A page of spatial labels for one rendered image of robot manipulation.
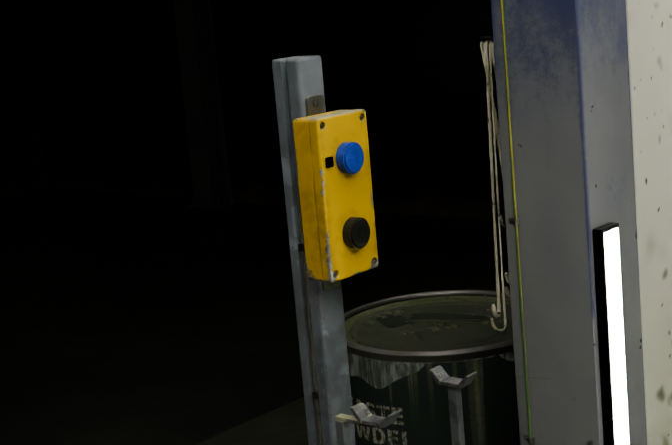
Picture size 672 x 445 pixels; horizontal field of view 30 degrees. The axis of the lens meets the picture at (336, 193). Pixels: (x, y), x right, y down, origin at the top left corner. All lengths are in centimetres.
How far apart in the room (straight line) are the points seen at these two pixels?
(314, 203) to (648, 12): 84
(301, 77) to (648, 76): 78
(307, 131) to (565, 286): 65
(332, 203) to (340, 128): 12
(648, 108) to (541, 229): 33
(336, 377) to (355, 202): 30
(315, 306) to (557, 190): 53
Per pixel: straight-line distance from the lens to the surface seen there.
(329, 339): 206
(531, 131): 232
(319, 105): 200
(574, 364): 238
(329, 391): 207
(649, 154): 248
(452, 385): 206
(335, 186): 195
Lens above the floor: 176
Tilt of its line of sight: 10 degrees down
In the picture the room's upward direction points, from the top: 5 degrees counter-clockwise
